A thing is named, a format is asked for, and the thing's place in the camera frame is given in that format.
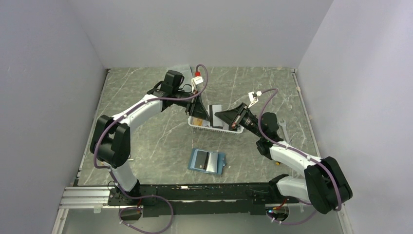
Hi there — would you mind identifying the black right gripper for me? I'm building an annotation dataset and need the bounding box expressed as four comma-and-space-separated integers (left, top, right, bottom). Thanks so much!
215, 102, 265, 138

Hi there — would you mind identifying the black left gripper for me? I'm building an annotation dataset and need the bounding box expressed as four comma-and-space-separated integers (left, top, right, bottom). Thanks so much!
173, 89, 211, 122

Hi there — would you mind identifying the white plastic basket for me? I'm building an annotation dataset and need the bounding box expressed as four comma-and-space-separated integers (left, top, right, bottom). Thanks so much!
188, 117, 244, 134

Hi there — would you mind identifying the blue card holder wallet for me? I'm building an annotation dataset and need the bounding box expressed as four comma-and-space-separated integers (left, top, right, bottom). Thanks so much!
188, 148, 226, 175

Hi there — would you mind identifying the black credit card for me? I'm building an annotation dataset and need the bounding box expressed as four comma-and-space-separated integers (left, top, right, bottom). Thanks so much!
193, 150, 209, 170

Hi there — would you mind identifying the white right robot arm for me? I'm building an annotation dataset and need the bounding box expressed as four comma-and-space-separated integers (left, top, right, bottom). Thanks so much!
214, 103, 353, 214

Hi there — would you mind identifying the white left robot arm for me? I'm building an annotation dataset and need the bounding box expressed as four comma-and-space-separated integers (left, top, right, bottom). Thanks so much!
90, 70, 210, 205

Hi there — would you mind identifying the clear plastic screw box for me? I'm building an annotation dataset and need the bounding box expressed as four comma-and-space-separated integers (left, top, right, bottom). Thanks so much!
167, 64, 192, 74

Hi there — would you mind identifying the chrome open-end wrench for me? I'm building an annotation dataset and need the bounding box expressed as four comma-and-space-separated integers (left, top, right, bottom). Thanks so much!
279, 120, 291, 144

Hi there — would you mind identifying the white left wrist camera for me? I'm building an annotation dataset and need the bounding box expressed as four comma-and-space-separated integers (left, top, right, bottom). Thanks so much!
191, 71, 204, 92

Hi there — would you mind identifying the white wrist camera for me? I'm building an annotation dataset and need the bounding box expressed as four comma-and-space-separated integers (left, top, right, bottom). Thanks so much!
191, 71, 204, 92
248, 91, 262, 108

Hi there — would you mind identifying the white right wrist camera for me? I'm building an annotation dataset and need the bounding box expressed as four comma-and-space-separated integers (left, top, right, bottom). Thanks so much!
248, 91, 262, 108

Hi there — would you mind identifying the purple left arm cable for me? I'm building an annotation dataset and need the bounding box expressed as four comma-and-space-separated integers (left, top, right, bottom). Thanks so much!
93, 64, 209, 233

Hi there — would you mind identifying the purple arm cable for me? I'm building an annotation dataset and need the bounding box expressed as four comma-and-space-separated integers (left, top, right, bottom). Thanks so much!
93, 64, 209, 233
253, 88, 343, 213

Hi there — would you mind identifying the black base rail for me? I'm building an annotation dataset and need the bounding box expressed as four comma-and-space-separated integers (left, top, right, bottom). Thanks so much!
107, 182, 298, 217

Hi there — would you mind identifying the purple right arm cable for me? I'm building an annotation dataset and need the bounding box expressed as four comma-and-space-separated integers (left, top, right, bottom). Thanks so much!
253, 88, 343, 213

